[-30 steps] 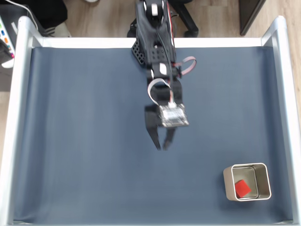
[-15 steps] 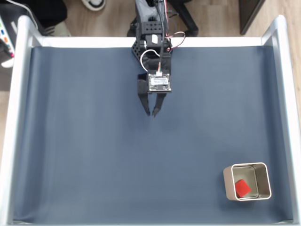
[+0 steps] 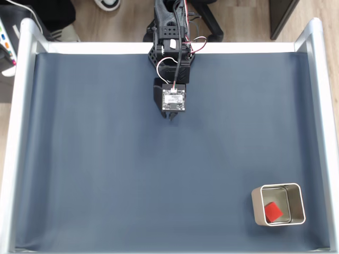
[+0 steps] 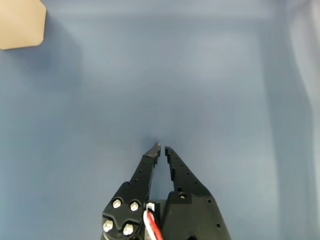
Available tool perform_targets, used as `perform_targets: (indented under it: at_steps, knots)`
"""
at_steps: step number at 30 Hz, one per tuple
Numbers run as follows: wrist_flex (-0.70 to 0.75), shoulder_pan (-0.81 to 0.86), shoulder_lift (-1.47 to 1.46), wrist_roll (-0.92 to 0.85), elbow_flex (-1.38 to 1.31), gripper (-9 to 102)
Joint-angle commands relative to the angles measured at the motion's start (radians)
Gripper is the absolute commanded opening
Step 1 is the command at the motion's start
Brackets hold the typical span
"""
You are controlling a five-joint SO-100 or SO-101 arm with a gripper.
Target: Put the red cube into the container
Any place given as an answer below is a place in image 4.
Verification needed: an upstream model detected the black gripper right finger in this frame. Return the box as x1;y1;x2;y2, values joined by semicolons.
161;146;231;240

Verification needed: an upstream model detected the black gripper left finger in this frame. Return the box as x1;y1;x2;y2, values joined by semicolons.
100;141;161;240

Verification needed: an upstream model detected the square metal tin container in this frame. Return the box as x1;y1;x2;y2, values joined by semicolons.
0;0;48;51

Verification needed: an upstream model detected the dark blue table mat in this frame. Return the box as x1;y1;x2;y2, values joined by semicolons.
0;0;320;240

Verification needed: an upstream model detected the red white black servo cable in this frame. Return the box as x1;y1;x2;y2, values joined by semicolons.
142;202;163;240

